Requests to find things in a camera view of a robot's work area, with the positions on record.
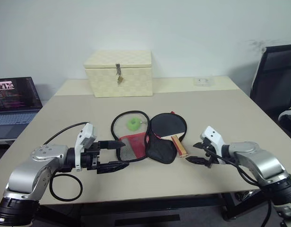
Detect black table tennis paddle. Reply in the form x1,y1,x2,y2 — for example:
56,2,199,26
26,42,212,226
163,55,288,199
151,114,189,158

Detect open laptop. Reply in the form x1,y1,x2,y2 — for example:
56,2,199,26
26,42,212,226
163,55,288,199
0,76,43,140

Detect black table frame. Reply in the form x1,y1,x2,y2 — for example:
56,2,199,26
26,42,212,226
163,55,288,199
29,189,274,227

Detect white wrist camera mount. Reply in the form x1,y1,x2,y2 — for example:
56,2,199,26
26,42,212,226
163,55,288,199
200,126,227,165
74,122,98,171

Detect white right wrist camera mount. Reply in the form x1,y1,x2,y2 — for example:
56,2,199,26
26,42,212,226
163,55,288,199
200,126,227,165

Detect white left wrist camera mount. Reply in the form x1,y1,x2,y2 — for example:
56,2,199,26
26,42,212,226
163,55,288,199
74,122,98,171

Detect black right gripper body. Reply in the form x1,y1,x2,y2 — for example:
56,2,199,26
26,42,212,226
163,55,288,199
202,138,219,169

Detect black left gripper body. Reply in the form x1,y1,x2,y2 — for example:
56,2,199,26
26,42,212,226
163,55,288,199
83,142,101,171

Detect black mesh paddle case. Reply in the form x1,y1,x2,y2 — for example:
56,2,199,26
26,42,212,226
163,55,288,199
111,110,188,165

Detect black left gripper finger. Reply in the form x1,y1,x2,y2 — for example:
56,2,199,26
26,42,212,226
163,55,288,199
98,140,126,150
96,161,130,175

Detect black mesh office chair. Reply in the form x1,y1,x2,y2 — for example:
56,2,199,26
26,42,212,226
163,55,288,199
250,44,291,142

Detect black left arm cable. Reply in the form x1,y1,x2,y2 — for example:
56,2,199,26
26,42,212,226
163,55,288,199
43,122,90,202

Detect cream woven storage box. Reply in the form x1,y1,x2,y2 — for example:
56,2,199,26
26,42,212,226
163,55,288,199
83,49,153,98

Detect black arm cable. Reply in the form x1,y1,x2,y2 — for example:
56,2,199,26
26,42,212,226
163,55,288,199
43,122,90,202
203,146,273,227

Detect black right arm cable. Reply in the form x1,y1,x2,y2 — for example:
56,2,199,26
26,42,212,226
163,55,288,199
203,146,273,227

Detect green zipper pull tag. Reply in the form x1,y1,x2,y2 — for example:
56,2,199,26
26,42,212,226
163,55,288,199
126,117,148,131

